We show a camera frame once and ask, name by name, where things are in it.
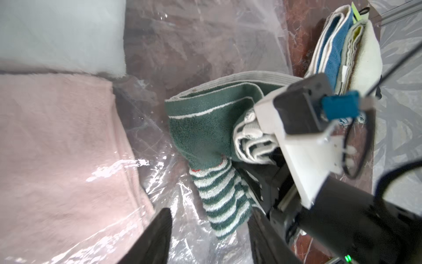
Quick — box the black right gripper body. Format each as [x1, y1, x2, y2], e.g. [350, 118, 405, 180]
[242, 148, 303, 244]

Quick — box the green white striped towel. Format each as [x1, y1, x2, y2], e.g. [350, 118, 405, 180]
[165, 71, 298, 240]

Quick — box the pink fluffy towel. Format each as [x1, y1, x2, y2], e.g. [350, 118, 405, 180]
[1, 74, 155, 264]

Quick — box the clear plastic vacuum bag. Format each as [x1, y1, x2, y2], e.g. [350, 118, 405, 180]
[1, 1, 293, 264]

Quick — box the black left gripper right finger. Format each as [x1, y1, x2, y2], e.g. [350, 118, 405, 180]
[248, 211, 301, 264]

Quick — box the blue white striped towel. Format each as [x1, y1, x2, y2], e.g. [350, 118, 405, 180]
[305, 5, 353, 90]

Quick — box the cream folded towel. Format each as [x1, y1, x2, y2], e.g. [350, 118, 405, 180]
[335, 20, 382, 96]

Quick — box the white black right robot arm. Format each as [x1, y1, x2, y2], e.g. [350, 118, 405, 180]
[235, 151, 422, 264]

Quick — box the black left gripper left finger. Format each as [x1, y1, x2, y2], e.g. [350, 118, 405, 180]
[118, 208, 173, 264]

